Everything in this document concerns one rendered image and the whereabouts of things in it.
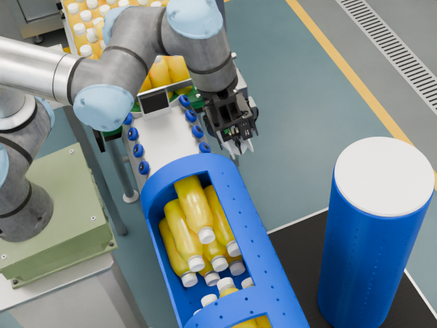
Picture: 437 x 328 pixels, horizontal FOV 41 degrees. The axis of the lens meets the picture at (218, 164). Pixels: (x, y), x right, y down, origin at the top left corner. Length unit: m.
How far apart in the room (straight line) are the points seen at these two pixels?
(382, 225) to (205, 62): 0.93
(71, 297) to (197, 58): 0.87
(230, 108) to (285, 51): 2.61
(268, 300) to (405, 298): 1.29
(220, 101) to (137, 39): 0.16
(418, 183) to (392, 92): 1.71
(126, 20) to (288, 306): 0.72
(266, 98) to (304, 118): 0.26
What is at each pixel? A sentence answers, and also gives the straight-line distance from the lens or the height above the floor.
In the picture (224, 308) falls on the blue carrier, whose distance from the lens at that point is 1.29.
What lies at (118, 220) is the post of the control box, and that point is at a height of 0.12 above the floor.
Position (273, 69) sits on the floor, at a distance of 3.47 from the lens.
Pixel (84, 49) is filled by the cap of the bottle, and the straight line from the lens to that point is 2.08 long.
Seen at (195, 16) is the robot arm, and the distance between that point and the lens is 0.85.
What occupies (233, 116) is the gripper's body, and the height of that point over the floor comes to 1.68.
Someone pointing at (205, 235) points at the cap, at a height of 1.17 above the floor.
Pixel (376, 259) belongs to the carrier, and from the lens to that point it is 1.86.
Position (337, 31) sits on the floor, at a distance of 3.72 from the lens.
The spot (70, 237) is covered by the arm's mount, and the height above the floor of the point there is 1.27.
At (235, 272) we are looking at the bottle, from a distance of 1.57.
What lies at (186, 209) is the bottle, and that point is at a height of 1.17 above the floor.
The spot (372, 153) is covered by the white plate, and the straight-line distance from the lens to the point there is 1.76.
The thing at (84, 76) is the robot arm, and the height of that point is 1.84.
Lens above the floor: 2.42
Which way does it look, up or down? 53 degrees down
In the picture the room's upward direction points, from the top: 8 degrees counter-clockwise
